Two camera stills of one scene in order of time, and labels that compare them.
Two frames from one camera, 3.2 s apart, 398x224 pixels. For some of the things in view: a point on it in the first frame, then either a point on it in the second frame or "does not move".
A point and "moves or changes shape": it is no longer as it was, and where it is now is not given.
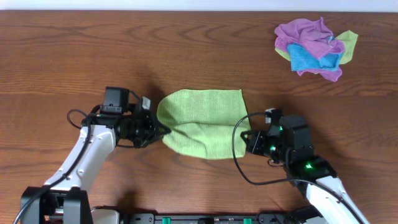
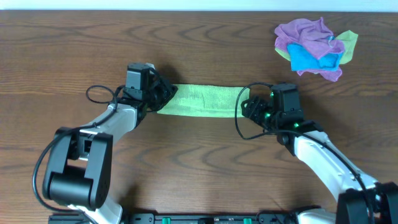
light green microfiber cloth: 199,123 moves or changes shape
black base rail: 210,218 does not move
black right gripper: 254,145 to 255,105
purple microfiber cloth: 315,36 does not move
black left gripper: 152,131 to 165,87
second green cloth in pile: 349,38 does not move
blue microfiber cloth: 301,58 does not move
